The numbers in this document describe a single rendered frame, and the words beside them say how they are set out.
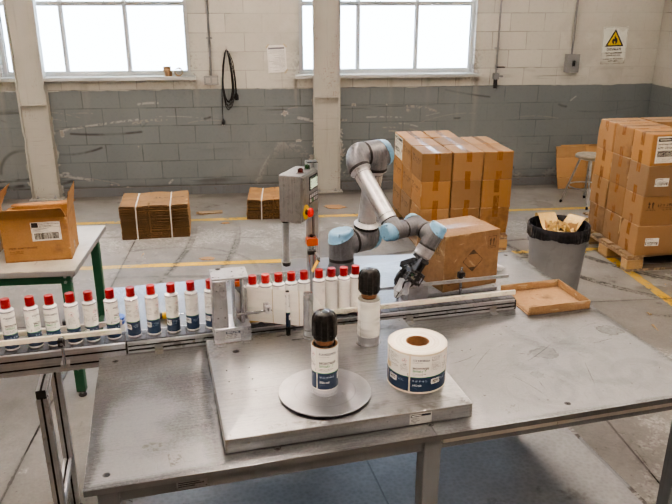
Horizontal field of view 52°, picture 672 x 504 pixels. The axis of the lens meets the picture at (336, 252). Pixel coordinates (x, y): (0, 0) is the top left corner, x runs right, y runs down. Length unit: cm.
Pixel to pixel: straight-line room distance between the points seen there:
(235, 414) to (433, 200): 416
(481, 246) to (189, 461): 171
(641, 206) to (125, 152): 541
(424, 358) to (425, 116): 619
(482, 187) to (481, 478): 357
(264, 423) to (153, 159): 628
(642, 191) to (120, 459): 479
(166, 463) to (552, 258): 353
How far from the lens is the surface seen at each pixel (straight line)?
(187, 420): 235
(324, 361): 224
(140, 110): 818
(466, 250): 321
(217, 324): 266
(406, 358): 230
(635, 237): 618
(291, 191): 270
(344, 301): 286
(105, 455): 226
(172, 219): 674
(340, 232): 315
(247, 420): 223
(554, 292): 338
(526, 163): 879
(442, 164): 607
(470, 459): 322
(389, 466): 313
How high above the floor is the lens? 210
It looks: 20 degrees down
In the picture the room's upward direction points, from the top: straight up
